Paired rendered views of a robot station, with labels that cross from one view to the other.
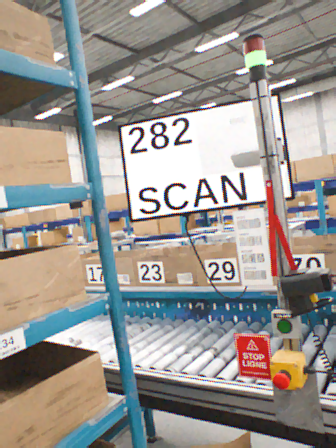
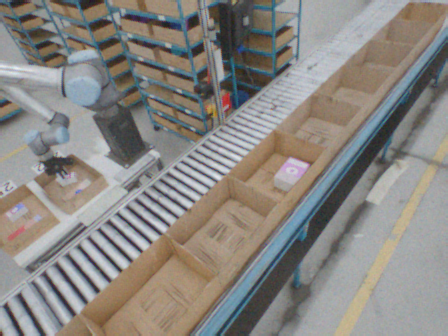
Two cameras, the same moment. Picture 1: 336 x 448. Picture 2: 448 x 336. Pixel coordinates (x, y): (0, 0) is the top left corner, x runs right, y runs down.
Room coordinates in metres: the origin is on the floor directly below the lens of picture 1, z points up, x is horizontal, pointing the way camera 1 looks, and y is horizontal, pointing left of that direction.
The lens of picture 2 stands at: (1.29, -1.98, 2.00)
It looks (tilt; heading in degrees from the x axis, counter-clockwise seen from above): 46 degrees down; 105
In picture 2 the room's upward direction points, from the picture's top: 12 degrees counter-clockwise
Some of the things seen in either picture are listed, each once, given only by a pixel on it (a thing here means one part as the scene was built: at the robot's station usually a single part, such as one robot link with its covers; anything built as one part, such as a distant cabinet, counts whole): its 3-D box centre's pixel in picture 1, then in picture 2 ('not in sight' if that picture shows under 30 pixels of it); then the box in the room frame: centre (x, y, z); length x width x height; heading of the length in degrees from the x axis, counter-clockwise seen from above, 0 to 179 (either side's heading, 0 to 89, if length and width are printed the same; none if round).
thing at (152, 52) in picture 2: not in sight; (153, 44); (0.19, 0.66, 0.99); 0.40 x 0.30 x 0.10; 144
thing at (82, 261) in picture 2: not in sight; (97, 278); (0.43, -1.46, 0.72); 0.52 x 0.05 x 0.05; 146
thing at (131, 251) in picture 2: not in sight; (129, 249); (0.54, -1.30, 0.72); 0.52 x 0.05 x 0.05; 146
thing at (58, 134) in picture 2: not in sight; (56, 135); (0.06, -0.81, 1.10); 0.12 x 0.12 x 0.09; 18
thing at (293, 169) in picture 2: not in sight; (292, 175); (1.38, -0.96, 0.92); 0.16 x 0.11 x 0.07; 59
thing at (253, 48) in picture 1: (255, 55); not in sight; (0.91, -0.28, 1.62); 0.05 x 0.05 x 0.06
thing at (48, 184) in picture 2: not in sight; (71, 182); (0.03, -0.89, 0.80); 0.38 x 0.28 x 0.10; 147
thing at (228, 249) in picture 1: (246, 262); (350, 95); (1.74, -0.35, 0.96); 0.39 x 0.29 x 0.17; 55
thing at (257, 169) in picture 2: not in sight; (276, 173); (1.30, -0.99, 0.96); 0.39 x 0.29 x 0.17; 56
